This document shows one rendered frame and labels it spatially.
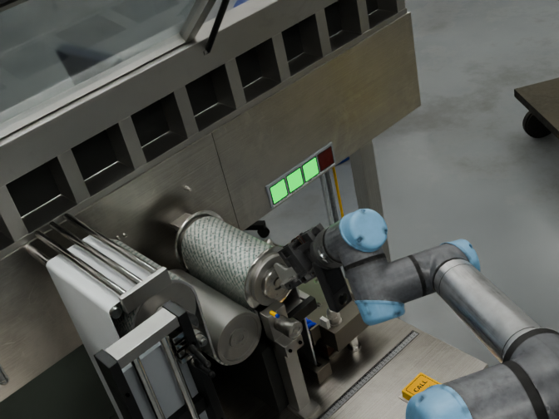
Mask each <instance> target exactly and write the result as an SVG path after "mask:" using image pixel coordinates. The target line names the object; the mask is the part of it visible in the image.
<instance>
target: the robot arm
mask: <svg viewBox="0 0 559 419"><path fill-rule="evenodd" d="M387 233H388V228H387V225H386V223H385V221H384V219H383V217H382V216H381V215H380V214H379V213H377V212H376V211H374V210H372V209H358V210H356V211H354V212H353V213H349V214H347V215H345V216H344V217H343V218H342V219H340V220H339V221H337V222H336V223H334V224H332V225H330V226H329V227H327V228H326V229H325V228H324V227H323V225H322V224H321V223H319V224H317V225H315V226H314V227H312V228H310V229H308V230H307V231H305V232H304V233H303V232H302V233H300V234H299V235H298V236H297V237H296V238H294V239H292V240H291V241H290V242H289V243H287V245H285V246H284V247H283V249H282V250H280V251H279V252H278V254H279V255H280V257H281V258H282V259H283V260H284V262H285V263H286V265H287V266H288V267H289V268H288V269H286V268H284V267H283V266H282V265H280V264H278V263H275V265H274V267H275V271H276V273H277V274H278V275H279V278H280V280H281V285H280V286H281V287H282V288H284V289H288V290H291V289H293V288H296V287H297V286H299V285H301V284H302V283H308V282H309V281H310V280H312V279H314V278H315V277H317V279H318V281H319V284H320V287H321V288H322V291H323V294H324V297H325V299H326V302H327V304H328V306H329V310H330V311H333V312H336V313H338V312H340V311H341V310H342V309H343V308H344V307H345V306H346V305H348V304H349V303H350V302H351V301H352V297H351V294H350V292H349V288H348V286H347V284H346V281H345V279H344V275H343V272H342V270H341V268H340V267H341V266H343V267H344V271H345V273H346V275H347V278H348V281H349V285H350V288H351V290H352V292H353V295H354V299H355V301H354V302H355V304H357V306H358V309H359V312H360V314H361V317H362V319H363V321H364V323H366V324H367V325H369V326H373V325H375V324H378V323H382V322H385V321H388V320H390V319H393V318H397V317H400V316H402V315H404V313H405V309H404V304H405V303H407V302H410V301H413V300H414V299H417V298H421V297H424V296H427V295H429V294H431V293H437V294H438V295H439V296H440V297H441V298H442V299H443V300H444V301H445V303H446V304H447V305H448V306H449V307H450V308H451V309H452V310H453V311H454V312H455V313H456V314H457V315H458V316H459V317H460V318H461V319H462V321H463V322H464V323H465V324H466V325H467V326H468V327H469V328H470V330H471V331H472V332H473V333H474V334H475V335H476V336H477V337H478V339H479V340H480V341H481V342H482V343H483V344H484V345H485V346H486V347H487V349H488V350H489V351H490V352H491V353H492V354H493V355H494V356H495V358H496V359H497V360H498V361H499V362H500V363H499V364H497V365H494V366H492V367H488V368H485V369H483V370H480V371H478V372H474V373H471V374H468V375H467V376H464V377H460V378H457V379H454V380H452V381H450V382H445V383H443V384H436V385H433V386H431V387H428V388H427V389H425V390H424V391H422V392H420V393H417V394H415V395H414V396H412V397H411V398H410V400H409V401H408V405H407V407H406V414H405V418H406V419H559V333H558V332H557V331H555V330H553V329H551V328H544V327H540V326H539V325H538V324H537V323H536V322H535V321H533V320H532V319H531V318H530V317H529V316H528V315H527V314H526V313H524V312H523V311H522V310H521V309H520V308H519V307H518V306H517V305H516V304H515V303H514V302H513V301H512V300H511V299H510V298H509V297H508V296H506V295H505V294H504V293H503V292H502V291H501V290H500V289H499V288H497V287H496V286H495V285H494V284H493V283H492V282H491V281H490V280H488V279H487V278H486V277H485V276H484V275H483V274H482V273H481V272H480V263H479V259H478V256H477V253H476V251H475V249H474V248H473V247H472V245H471V244H470V243H469V242H468V241H467V240H465V239H458V240H454V241H452V242H445V243H442V244H440V245H439V246H436V247H433V248H431V249H426V250H424V251H421V252H418V253H416V254H411V255H409V256H406V257H403V258H401V259H396V260H394V261H391V262H388V260H387V259H386V256H385V253H384V251H383V248H382V245H383V244H384V243H385V241H386V239H387ZM291 267H292V268H291ZM293 276H294V277H293ZM291 277H293V278H291Z"/></svg>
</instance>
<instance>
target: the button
mask: <svg viewBox="0 0 559 419"><path fill-rule="evenodd" d="M436 384H442V383H440V382H437V381H435V380H434V379H432V378H431V377H428V376H427V375H425V374H423V373H421V372H420V373H419V374H418V375H417V376H416V377H415V378H414V379H413V380H412V381H411V382H410V383H409V384H408V385H407V386H406V387H405V388H404V389H403V390H402V394H403V398H405V399H407V400H408V401H409V400H410V398H411V397H412V396H414V395H415V394H417V393H420V392H422V391H424V390H425V389H427V388H428V387H431V386H433V385H436Z"/></svg>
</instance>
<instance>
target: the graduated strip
mask: <svg viewBox="0 0 559 419"><path fill-rule="evenodd" d="M418 335H419V333H417V332H415V331H413V330H412V331H411V332H410V333H409V334H408V335H407V336H406V337H405V338H403V339H402V340H401V341H400V342H399V343H398V344H397V345H396V346H395V347H394V348H392V349H391V350H390V351H389V352H388V353H387V354H386V355H385V356H384V357H383V358H382V359H380V360H379V361H378V362H377V363H376V364H375V365H374V366H373V367H372V368H371V369H369V370H368V371H367V372H366V373H365V374H364V375H363V376H362V377H361V378H360V379H359V380H358V381H357V382H356V383H355V384H354V385H353V386H352V387H351V388H350V389H348V390H347V391H346V392H345V393H344V394H343V395H342V396H341V397H340V398H339V399H337V400H336V401H335V402H334V403H333V404H332V405H331V406H330V407H329V408H328V409H326V410H325V411H324V412H323V413H322V414H321V415H320V416H319V417H318V418H317V419H329V418H330V417H331V416H332V415H333V414H335V413H336V411H338V409H340V408H341V406H343V404H345V403H346V402H347V401H348V400H349V399H350V398H351V397H352V396H353V395H354V394H355V393H356V392H357V391H358V390H360V389H361V388H362V387H363V386H364V385H365V384H366V383H367V382H368V381H369V380H370V379H371V378H373V377H374V376H375V375H376V374H377V373H378V372H379V371H380V370H381V369H382V368H383V367H385V366H386V365H387V364H388V363H389V362H390V361H391V360H392V359H393V358H394V357H395V356H396V355H398V354H399V353H400V352H401V351H402V350H403V349H404V348H405V347H406V346H407V345H408V344H409V343H411V342H412V341H413V340H414V339H415V338H416V337H417V336H418Z"/></svg>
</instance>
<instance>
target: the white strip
mask: <svg viewBox="0 0 559 419"><path fill-rule="evenodd" d="M26 252H27V253H28V254H30V255H31V256H32V257H33V258H34V259H36V260H37V261H38V262H40V263H41V264H42V265H44V266H45V267H46V268H47V270H48V272H49V274H50V276H51V278H52V281H53V283H54V284H55V286H56V288H57V291H58V292H59V294H60V296H61V299H62V301H63V303H64V305H65V307H66V309H67V311H68V313H69V315H70V317H71V319H72V322H73V324H74V326H75V328H76V330H77V332H78V334H79V336H80V338H81V340H82V342H83V345H84V347H85V349H86V350H87V353H88V355H89V357H90V359H91V360H92V363H93V365H94V367H95V369H96V372H97V374H98V376H99V378H100V379H101V382H102V384H103V386H104V388H105V389H106V393H107V395H108V396H109V398H110V400H111V403H112V405H113V406H114V408H115V410H116V413H117V415H118V417H119V419H124V418H123V416H122V414H121V412H120V410H119V408H118V406H117V404H116V401H115V399H114V397H113V396H112V394H111V391H110V389H109V387H108V385H107V383H106V380H105V378H104V377H103V375H102V373H101V370H100V368H99V366H98V364H97V362H96V359H95V358H94V354H96V353H97V352H99V351H100V350H102V349H103V350H104V351H105V350H106V349H107V348H108V347H110V346H111V345H112V344H113V343H115V342H116V341H118V340H119V339H120V338H119V336H118V333H117V331H116V328H115V326H114V324H113V322H112V320H111V317H113V318H119V317H120V316H121V313H122V311H121V309H120V308H118V307H117V306H116V304H117V303H118V302H117V301H116V300H115V299H114V298H112V297H111V296H109V295H108V294H106V293H105V292H103V291H102V290H101V289H99V288H98V287H97V286H96V285H94V284H93V283H91V282H90V281H88V280H87V279H85V278H84V277H82V276H81V275H80V274H79V273H78V272H76V271H75V270H73V269H72V268H70V267H69V266H67V265H66V264H64V263H63V262H62V261H61V260H60V259H58V258H57V257H54V258H52V259H51V258H50V257H49V256H47V255H46V254H44V253H43V252H42V251H41V250H40V249H38V248H37V247H35V246H34V245H32V244H30V245H28V246H27V248H26ZM110 316H111V317H110Z"/></svg>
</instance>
